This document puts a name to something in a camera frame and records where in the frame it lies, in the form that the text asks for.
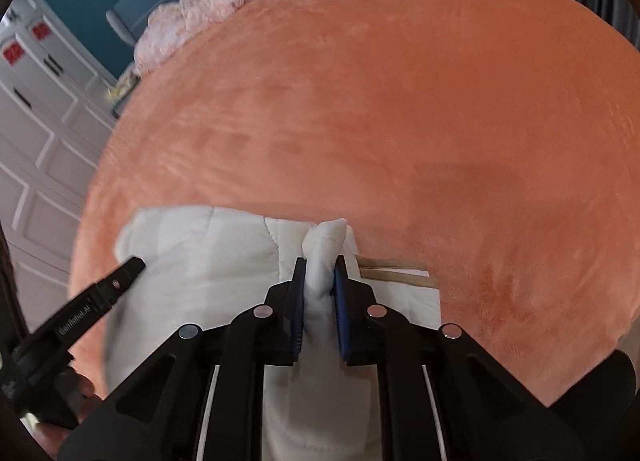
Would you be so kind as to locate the pink fluffy cloth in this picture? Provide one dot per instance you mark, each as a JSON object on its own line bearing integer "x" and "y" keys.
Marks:
{"x": 210, "y": 6}

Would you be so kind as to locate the orange plush blanket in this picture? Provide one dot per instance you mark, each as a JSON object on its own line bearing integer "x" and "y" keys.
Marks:
{"x": 400, "y": 116}

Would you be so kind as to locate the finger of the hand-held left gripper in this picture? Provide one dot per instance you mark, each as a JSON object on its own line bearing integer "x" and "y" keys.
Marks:
{"x": 122, "y": 278}

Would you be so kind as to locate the person's left hand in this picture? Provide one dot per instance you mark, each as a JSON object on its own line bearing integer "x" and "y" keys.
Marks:
{"x": 65, "y": 421}

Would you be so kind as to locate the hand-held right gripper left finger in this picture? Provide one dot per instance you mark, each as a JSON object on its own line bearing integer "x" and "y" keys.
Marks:
{"x": 299, "y": 311}

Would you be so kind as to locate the white panelled wardrobe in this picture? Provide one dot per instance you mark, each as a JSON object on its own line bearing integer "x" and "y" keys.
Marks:
{"x": 40, "y": 141}

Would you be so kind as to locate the white garment with tan trim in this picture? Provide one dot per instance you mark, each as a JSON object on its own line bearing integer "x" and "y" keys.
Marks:
{"x": 200, "y": 261}

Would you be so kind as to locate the person's dark clothing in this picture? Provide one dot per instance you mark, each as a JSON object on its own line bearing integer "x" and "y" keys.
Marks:
{"x": 605, "y": 406}

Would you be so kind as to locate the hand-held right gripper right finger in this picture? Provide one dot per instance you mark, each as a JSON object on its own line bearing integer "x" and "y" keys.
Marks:
{"x": 342, "y": 311}

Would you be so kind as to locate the yellowish bedside clutter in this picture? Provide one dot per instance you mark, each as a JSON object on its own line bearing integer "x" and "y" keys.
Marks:
{"x": 120, "y": 91}

